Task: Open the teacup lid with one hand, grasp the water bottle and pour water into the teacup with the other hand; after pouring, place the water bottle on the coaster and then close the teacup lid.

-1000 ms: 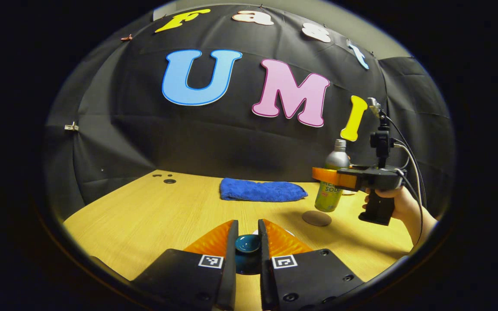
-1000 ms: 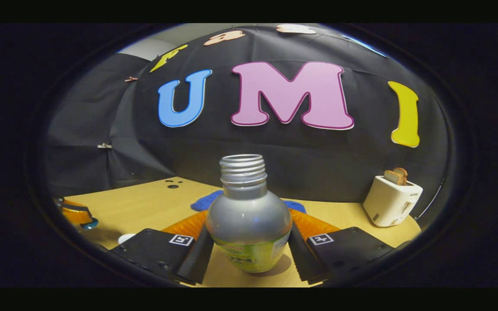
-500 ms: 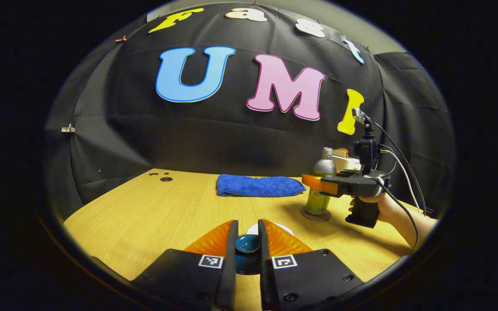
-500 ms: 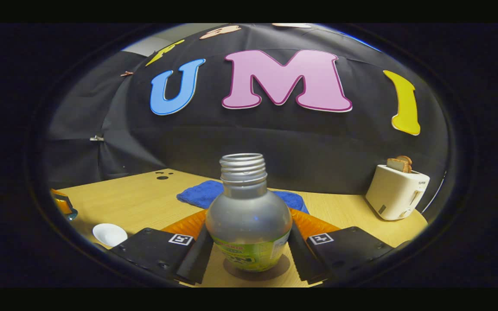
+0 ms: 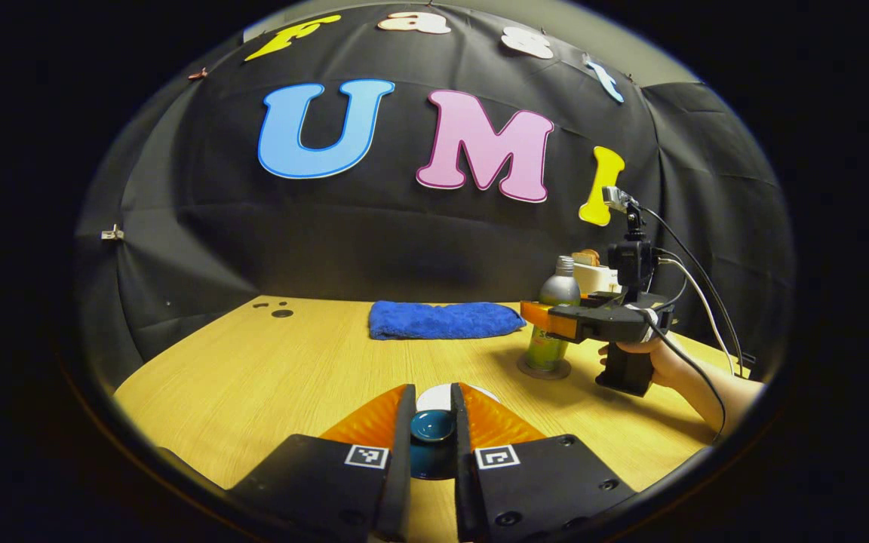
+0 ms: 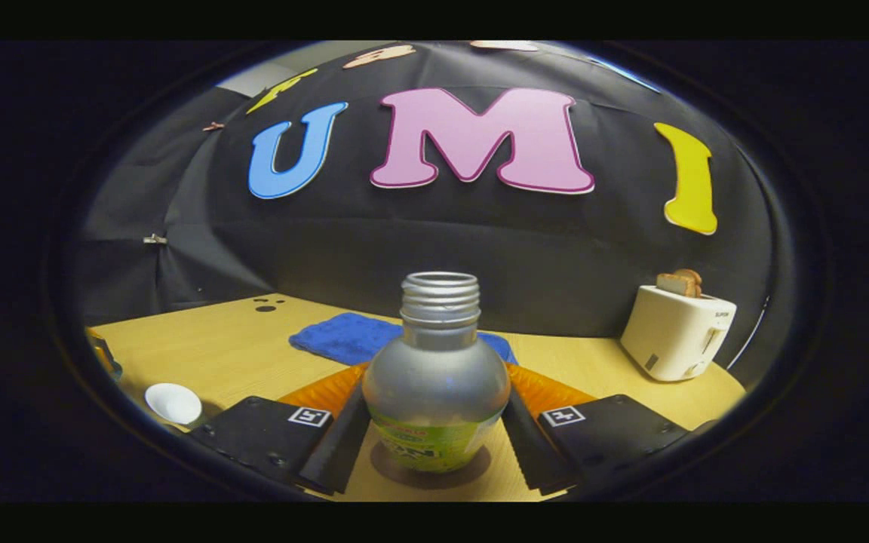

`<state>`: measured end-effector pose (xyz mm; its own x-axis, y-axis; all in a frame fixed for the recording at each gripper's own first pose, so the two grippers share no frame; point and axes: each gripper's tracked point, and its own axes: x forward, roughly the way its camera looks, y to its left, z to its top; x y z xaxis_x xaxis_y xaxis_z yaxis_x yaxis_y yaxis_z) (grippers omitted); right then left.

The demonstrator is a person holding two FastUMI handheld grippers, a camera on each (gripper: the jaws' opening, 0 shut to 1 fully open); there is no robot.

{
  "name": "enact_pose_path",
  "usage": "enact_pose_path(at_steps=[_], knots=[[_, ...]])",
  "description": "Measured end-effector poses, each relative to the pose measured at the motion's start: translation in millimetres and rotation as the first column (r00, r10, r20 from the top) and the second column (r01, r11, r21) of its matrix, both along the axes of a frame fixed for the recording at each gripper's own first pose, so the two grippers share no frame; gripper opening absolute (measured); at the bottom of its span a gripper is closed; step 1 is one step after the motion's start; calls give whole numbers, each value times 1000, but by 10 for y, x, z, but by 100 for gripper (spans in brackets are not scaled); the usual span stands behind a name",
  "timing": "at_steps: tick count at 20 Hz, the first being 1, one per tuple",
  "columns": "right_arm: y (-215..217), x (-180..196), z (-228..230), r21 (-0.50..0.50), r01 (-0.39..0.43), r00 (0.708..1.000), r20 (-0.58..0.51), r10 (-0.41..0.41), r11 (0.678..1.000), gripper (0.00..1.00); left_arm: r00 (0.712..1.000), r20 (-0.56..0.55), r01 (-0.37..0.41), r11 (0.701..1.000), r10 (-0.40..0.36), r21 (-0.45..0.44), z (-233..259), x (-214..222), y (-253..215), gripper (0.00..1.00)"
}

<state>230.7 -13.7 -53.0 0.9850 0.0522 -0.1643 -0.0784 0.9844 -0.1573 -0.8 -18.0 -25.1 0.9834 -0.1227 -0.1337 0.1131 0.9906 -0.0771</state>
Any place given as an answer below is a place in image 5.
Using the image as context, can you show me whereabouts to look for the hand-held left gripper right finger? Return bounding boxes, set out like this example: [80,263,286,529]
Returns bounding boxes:
[450,382,635,543]

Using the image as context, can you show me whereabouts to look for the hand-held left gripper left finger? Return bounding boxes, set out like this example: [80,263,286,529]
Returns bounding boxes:
[227,383,417,543]

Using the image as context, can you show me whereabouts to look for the silver water bottle green label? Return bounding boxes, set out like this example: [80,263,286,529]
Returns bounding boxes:
[527,256,582,373]

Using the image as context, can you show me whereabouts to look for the round brown coaster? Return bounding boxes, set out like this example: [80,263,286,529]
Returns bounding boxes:
[517,354,573,380]

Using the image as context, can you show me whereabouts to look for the teal teacup lid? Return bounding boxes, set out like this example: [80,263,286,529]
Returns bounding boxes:
[410,410,456,481]

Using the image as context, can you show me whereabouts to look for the white teacup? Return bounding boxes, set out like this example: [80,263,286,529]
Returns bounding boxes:
[416,383,499,412]

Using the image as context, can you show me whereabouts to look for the blue towel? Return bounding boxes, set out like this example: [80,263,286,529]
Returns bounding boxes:
[368,301,527,341]

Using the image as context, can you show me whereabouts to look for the black backdrop cloth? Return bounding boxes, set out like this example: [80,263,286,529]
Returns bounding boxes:
[76,4,797,378]

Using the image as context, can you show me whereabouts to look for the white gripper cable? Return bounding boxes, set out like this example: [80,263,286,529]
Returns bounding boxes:
[656,258,737,370]

